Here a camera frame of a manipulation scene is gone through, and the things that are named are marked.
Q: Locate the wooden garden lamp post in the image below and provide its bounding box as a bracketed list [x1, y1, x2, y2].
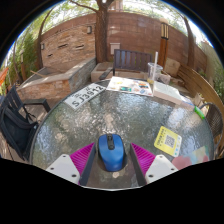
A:
[157, 17, 170, 69]

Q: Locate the small thin book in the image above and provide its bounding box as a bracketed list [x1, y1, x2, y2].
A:
[181, 99, 196, 113]

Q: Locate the beige stone slab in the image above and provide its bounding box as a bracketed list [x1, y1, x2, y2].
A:
[163, 57, 181, 78]

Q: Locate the clear plastic cup with straw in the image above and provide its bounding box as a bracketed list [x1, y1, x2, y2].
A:
[146, 50, 164, 85]

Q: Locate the white wall box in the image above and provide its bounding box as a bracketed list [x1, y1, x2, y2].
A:
[110, 42, 122, 56]

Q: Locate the thick tree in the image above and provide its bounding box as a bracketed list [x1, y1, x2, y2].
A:
[68, 0, 116, 64]

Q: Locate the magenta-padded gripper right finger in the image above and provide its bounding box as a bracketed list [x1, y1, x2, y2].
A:
[129, 142, 179, 187]

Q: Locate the dark wicker chair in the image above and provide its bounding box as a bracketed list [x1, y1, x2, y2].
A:
[199, 102, 224, 158]

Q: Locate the floral print mouse pad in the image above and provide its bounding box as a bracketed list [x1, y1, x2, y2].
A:
[171, 145, 211, 171]

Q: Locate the white licence plate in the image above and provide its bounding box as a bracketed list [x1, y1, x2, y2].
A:
[62, 82, 107, 111]

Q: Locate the yellow card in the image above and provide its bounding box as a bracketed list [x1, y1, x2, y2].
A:
[153, 125, 183, 158]

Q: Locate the blue computer mouse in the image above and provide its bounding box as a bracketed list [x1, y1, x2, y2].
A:
[97, 133, 125, 173]

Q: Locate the green tube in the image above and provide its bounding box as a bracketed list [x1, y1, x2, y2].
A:
[194, 105, 207, 121]

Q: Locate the curved wooden bench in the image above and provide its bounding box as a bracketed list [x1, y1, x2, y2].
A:
[176, 64, 224, 134]

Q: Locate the colourful printed sheet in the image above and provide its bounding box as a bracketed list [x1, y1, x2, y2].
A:
[105, 76, 154, 98]

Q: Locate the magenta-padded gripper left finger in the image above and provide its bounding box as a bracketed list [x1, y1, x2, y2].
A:
[45, 142, 97, 187]

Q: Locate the thin tree trunk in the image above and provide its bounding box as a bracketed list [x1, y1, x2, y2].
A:
[183, 14, 196, 69]

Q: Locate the dark wooden slatted chair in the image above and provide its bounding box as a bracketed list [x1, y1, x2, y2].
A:
[99, 48, 154, 81]

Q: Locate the black folding chair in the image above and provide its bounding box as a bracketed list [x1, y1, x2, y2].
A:
[0, 84, 52, 162]

